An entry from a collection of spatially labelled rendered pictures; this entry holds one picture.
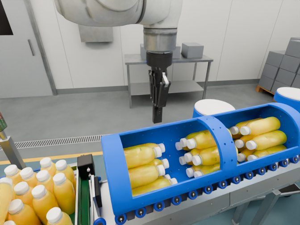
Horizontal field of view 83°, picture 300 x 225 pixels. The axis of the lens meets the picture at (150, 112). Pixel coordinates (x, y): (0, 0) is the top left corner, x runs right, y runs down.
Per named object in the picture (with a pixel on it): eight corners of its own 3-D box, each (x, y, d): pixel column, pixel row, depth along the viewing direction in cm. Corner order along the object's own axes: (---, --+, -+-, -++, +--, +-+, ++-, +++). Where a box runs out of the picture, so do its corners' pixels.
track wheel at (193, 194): (197, 187, 71) (194, 185, 73) (187, 190, 70) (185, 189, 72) (199, 198, 70) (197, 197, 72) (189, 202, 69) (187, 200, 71)
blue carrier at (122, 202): (290, 168, 86) (325, 124, 70) (116, 231, 61) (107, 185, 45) (247, 132, 108) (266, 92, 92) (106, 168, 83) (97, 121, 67)
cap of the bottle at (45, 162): (52, 164, 70) (51, 161, 69) (41, 168, 68) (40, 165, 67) (51, 159, 73) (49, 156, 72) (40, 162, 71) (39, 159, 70)
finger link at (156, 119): (161, 103, 57) (162, 104, 56) (160, 121, 60) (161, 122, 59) (153, 104, 56) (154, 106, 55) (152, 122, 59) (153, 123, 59)
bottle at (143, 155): (110, 164, 66) (153, 153, 71) (112, 177, 60) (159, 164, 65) (107, 150, 63) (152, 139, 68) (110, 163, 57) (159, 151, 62)
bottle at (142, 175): (110, 174, 57) (159, 161, 62) (110, 172, 63) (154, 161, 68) (114, 196, 56) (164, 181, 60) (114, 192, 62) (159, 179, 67)
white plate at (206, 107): (186, 106, 123) (186, 107, 123) (222, 122, 104) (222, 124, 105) (208, 96, 138) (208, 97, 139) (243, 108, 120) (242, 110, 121)
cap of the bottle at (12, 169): (19, 167, 69) (18, 163, 68) (14, 174, 66) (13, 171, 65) (9, 168, 69) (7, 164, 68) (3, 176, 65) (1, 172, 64)
